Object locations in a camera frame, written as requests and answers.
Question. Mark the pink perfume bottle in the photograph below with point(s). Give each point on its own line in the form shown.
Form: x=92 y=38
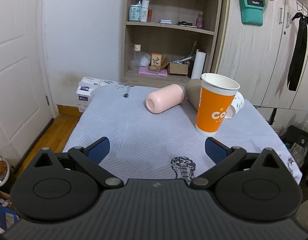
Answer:
x=200 y=20

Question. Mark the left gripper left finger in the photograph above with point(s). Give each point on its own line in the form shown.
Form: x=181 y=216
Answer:
x=88 y=159

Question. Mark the wooden open shelf unit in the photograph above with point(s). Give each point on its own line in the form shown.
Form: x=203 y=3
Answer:
x=172 y=33

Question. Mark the teal white wipes canister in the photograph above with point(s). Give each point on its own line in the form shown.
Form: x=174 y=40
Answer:
x=135 y=12

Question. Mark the pink tumbler bottle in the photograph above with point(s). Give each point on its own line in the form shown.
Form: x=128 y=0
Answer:
x=162 y=99

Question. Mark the pink flat box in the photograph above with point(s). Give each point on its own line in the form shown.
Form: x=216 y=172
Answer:
x=146 y=71

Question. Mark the light wood wardrobe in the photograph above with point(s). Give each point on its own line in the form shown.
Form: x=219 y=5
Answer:
x=259 y=57

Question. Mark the white paper towel roll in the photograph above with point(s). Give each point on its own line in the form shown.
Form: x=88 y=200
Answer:
x=198 y=64

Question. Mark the white tape roll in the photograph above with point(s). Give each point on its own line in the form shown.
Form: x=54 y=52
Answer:
x=145 y=60

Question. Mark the orange white paper cup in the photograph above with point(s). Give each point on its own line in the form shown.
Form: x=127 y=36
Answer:
x=216 y=95

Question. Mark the clear bottle cream cap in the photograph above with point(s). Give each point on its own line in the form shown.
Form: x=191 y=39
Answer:
x=137 y=50

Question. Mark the small cardboard box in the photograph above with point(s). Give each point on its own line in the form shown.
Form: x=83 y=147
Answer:
x=174 y=68

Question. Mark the white spray bottle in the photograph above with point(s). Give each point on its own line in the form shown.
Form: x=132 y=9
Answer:
x=144 y=9

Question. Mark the brown tumbler bottle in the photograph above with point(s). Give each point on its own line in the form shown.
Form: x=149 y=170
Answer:
x=192 y=89

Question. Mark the small red bottle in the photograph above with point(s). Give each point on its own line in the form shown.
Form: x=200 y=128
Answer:
x=149 y=15

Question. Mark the floral white paper cup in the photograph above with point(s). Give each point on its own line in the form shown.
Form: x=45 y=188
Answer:
x=236 y=105

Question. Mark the white door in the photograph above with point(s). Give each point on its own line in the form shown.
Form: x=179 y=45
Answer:
x=24 y=108

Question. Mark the white tissue pack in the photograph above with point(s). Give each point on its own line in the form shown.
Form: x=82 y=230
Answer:
x=85 y=89

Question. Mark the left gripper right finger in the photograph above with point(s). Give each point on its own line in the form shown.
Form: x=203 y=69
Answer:
x=226 y=161

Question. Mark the orange floral small box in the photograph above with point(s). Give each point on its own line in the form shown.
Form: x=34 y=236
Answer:
x=156 y=59

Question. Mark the teal hanging pouch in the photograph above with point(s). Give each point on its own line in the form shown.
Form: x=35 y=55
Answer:
x=252 y=11

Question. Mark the black hanging ribbon tie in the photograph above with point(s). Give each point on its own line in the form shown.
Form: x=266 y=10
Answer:
x=299 y=53

